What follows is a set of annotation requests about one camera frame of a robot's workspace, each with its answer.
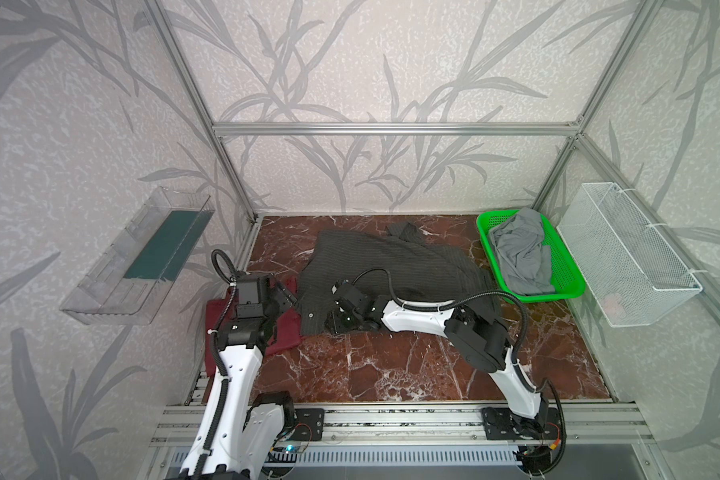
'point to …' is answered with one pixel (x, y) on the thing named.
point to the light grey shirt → (525, 260)
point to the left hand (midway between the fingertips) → (284, 285)
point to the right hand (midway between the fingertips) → (331, 313)
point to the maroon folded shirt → (287, 327)
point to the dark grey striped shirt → (402, 265)
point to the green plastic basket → (566, 274)
